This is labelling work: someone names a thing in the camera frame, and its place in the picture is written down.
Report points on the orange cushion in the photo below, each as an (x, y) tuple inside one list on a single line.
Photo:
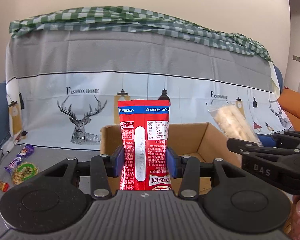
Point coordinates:
[(292, 107)]

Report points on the wall switch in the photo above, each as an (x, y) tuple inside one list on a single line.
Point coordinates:
[(296, 58)]

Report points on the small dark snack packet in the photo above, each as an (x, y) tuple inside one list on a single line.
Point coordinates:
[(20, 137)]

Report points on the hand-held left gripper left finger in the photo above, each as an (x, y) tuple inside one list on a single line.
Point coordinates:
[(118, 162)]

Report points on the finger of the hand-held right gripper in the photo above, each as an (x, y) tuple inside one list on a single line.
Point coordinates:
[(265, 140), (240, 145)]

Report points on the brown cardboard box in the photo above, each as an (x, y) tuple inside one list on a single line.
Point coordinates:
[(190, 140)]

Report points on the clear bread packet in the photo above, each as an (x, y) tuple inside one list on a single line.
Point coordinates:
[(232, 122)]

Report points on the round green snack packet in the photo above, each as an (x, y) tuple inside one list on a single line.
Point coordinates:
[(25, 172)]

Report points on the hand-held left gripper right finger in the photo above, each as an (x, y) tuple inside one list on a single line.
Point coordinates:
[(173, 163)]

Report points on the purple snack packet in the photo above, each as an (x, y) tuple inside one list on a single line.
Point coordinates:
[(20, 158)]

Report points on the green checkered cloth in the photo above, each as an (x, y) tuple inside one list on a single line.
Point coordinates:
[(140, 20)]

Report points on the printed grey white sofa cover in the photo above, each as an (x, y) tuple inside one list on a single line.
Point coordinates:
[(115, 55)]

